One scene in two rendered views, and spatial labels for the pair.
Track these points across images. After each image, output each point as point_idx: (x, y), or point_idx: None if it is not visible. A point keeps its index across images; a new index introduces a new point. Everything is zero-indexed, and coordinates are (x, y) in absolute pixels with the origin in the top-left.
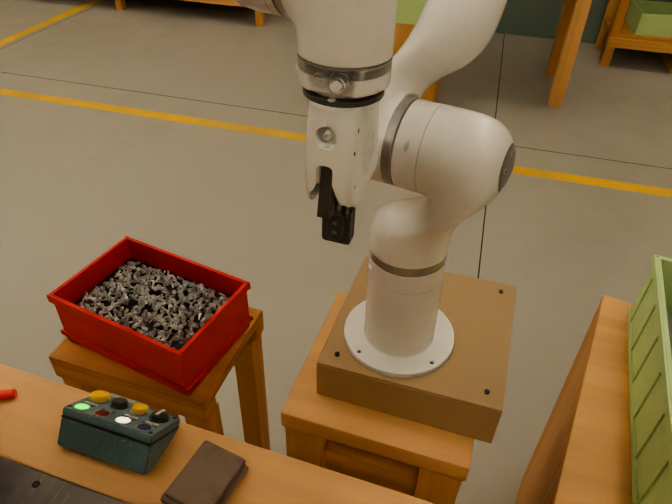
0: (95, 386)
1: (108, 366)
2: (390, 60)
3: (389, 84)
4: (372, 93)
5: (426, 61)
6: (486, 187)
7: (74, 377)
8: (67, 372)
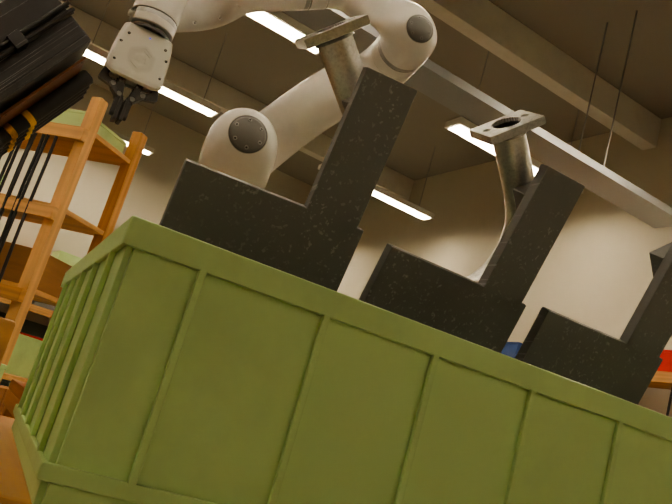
0: (6, 404)
1: (25, 384)
2: (158, 10)
3: (156, 23)
4: (141, 17)
5: (267, 114)
6: (219, 129)
7: (6, 398)
8: (7, 394)
